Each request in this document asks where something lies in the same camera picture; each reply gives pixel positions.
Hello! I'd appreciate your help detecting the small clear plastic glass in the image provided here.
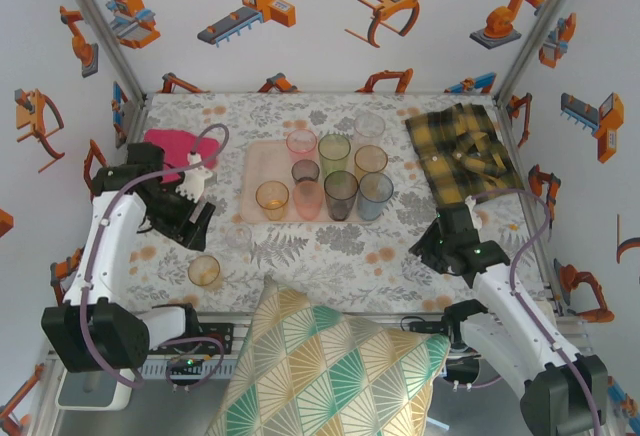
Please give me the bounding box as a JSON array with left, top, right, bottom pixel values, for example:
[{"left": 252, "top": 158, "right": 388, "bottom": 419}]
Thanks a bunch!
[{"left": 224, "top": 224, "right": 253, "bottom": 250}]

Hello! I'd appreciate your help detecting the small amber plastic glass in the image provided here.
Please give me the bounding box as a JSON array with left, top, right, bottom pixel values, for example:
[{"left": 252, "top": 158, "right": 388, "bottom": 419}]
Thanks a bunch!
[{"left": 187, "top": 254, "right": 222, "bottom": 291}]

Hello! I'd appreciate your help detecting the blue plastic glass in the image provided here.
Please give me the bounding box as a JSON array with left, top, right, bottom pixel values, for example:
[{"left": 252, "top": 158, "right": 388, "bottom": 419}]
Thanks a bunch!
[{"left": 356, "top": 171, "right": 395, "bottom": 222}]

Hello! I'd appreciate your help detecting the deep amber plastic glass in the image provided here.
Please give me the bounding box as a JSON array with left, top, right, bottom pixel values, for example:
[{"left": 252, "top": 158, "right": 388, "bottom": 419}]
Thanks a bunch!
[{"left": 255, "top": 180, "right": 291, "bottom": 222}]

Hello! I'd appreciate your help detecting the beige plastic tray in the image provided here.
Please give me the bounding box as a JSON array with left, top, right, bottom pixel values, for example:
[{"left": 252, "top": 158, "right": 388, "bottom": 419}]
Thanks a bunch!
[{"left": 238, "top": 139, "right": 396, "bottom": 227}]

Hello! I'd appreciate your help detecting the pale amber plastic glass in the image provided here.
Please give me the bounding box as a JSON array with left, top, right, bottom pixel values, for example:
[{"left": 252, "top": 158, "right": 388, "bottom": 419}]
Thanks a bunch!
[{"left": 353, "top": 144, "right": 389, "bottom": 180}]

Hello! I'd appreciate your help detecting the tall grey plastic glass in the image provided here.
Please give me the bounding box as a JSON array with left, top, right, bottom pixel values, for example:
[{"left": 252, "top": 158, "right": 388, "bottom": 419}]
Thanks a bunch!
[{"left": 323, "top": 170, "right": 360, "bottom": 222}]

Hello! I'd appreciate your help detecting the peach plastic glass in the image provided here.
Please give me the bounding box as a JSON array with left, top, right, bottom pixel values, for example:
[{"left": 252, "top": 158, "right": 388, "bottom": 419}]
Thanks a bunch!
[{"left": 292, "top": 180, "right": 324, "bottom": 221}]

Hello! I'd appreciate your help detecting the small grey plastic glass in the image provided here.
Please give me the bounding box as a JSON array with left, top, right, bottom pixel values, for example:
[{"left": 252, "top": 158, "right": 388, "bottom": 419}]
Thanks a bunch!
[{"left": 290, "top": 158, "right": 321, "bottom": 186}]

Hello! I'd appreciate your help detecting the tall clear plastic glass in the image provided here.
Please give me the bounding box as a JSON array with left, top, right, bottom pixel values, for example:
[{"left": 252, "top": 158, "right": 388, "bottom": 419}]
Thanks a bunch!
[{"left": 353, "top": 112, "right": 387, "bottom": 150}]

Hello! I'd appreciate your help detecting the green plastic glass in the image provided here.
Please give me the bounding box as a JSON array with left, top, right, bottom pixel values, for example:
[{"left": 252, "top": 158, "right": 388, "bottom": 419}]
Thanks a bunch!
[{"left": 317, "top": 133, "right": 353, "bottom": 177}]

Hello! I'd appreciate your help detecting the pink plastic glass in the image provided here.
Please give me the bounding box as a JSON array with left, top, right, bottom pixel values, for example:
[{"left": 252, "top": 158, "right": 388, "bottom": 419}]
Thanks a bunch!
[{"left": 285, "top": 129, "right": 319, "bottom": 165}]

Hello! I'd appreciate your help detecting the pink cloth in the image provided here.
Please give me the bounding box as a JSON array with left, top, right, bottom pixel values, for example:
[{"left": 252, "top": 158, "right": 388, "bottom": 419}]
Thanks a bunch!
[{"left": 143, "top": 128, "right": 221, "bottom": 185}]

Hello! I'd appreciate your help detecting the yellow black plaid shirt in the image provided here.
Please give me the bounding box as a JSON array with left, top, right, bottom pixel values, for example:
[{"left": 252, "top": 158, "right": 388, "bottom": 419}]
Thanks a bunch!
[{"left": 403, "top": 103, "right": 521, "bottom": 205}]

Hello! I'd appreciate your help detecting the black mounting plate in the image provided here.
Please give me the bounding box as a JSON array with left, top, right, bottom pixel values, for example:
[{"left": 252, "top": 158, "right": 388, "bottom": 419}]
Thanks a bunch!
[{"left": 149, "top": 322, "right": 236, "bottom": 357}]

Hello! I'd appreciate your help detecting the circuit board with green light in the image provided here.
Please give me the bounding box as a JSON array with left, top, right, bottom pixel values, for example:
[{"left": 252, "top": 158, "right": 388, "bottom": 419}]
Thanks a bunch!
[{"left": 166, "top": 355, "right": 207, "bottom": 382}]

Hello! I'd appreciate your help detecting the patterned teal yellow pillow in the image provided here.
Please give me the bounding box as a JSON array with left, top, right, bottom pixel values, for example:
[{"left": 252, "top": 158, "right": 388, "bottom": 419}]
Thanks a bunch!
[{"left": 207, "top": 275, "right": 451, "bottom": 436}]

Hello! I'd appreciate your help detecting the white grey tissue box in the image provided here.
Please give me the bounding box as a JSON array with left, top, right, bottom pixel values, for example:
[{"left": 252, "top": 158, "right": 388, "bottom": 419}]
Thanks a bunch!
[{"left": 54, "top": 370, "right": 135, "bottom": 411}]

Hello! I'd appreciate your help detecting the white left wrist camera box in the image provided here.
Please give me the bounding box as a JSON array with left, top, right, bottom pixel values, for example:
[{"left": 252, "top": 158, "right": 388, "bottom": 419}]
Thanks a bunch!
[{"left": 174, "top": 152, "right": 211, "bottom": 203}]

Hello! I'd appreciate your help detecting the black cable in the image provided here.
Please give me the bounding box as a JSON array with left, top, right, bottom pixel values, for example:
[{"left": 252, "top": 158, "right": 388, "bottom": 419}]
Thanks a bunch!
[{"left": 399, "top": 314, "right": 449, "bottom": 336}]

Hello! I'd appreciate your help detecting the grey slotted cable duct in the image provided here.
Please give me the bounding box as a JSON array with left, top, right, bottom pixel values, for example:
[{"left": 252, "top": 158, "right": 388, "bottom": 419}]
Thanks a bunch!
[{"left": 142, "top": 359, "right": 236, "bottom": 381}]

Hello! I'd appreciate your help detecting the aluminium frame post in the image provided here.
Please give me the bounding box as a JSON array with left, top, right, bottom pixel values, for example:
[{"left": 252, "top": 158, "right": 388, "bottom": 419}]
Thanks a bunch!
[
  {"left": 49, "top": 0, "right": 149, "bottom": 102},
  {"left": 493, "top": 0, "right": 595, "bottom": 102}
]

